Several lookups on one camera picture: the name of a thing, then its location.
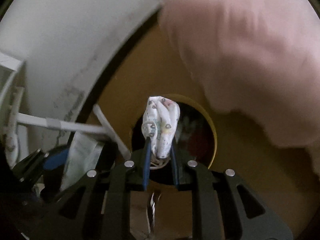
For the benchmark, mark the patterned white cloth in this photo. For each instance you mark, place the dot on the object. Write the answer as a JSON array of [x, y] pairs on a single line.
[[160, 121]]

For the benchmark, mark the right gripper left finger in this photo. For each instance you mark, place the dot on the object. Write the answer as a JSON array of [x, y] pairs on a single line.
[[132, 174]]

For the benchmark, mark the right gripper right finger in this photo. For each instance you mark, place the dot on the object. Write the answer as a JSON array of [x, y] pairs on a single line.
[[190, 175]]

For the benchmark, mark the white paper wrapper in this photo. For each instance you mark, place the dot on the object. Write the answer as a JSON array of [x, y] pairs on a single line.
[[83, 156]]

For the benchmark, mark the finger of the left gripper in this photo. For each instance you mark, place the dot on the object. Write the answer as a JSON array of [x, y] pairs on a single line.
[[46, 165]]

